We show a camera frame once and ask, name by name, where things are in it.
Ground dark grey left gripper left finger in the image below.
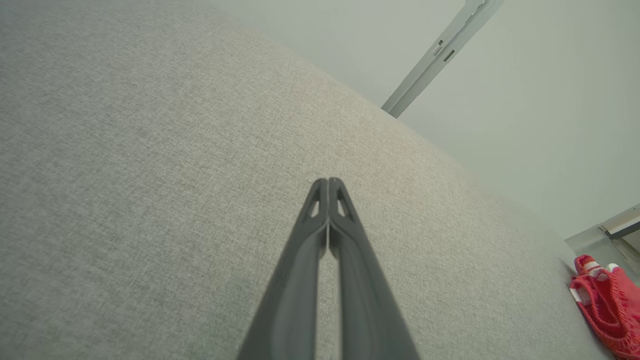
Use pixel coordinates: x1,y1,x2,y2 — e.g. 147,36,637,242
236,177,331,360

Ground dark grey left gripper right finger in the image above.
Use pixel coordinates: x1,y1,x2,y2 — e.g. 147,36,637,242
327,177,421,360

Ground red shorts with white panels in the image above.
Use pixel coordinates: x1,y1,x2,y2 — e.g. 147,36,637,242
569,254,640,360

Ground grey metal partition post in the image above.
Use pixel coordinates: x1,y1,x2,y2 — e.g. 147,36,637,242
381,0,488,115
390,0,505,119

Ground grey metal frame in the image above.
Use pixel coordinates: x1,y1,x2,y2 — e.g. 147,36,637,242
565,204,640,281

